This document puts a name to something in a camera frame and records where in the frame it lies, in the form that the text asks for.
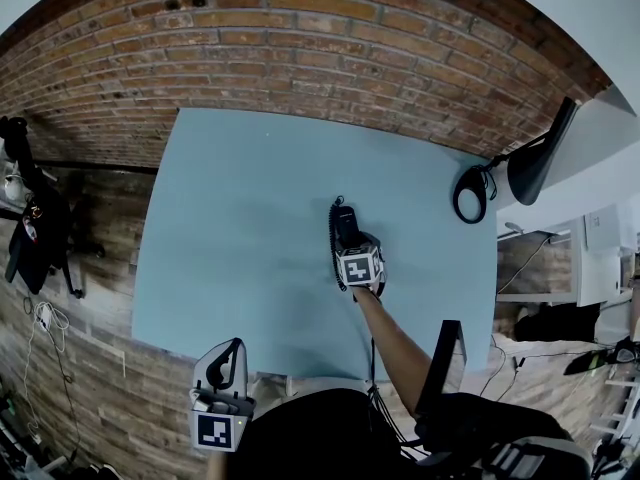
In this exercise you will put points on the black desk lamp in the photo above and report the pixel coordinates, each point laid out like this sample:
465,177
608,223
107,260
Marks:
530,173

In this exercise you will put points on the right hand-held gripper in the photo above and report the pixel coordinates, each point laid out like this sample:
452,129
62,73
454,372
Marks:
357,270

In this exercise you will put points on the black and green object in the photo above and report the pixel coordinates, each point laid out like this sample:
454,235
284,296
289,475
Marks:
590,360

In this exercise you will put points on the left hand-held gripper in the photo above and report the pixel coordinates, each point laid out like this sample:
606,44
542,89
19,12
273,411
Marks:
215,430

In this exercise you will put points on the person's right forearm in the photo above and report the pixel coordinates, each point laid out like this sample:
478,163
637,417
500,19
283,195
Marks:
385,338

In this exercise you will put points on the white charger block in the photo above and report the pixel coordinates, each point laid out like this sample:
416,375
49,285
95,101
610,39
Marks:
44,315

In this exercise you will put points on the black office chair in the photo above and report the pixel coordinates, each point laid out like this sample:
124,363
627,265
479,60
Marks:
442,358
45,218

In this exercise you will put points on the small white round object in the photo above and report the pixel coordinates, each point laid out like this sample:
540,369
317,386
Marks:
12,183

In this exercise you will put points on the grey striped bag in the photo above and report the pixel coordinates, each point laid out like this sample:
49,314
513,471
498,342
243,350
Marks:
530,460

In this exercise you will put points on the person's left forearm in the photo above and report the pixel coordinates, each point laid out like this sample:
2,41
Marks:
217,468

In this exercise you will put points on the person's black shirt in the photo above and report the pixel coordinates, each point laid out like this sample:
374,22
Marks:
310,438

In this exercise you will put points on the white side cabinet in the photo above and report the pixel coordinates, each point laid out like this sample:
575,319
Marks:
597,283

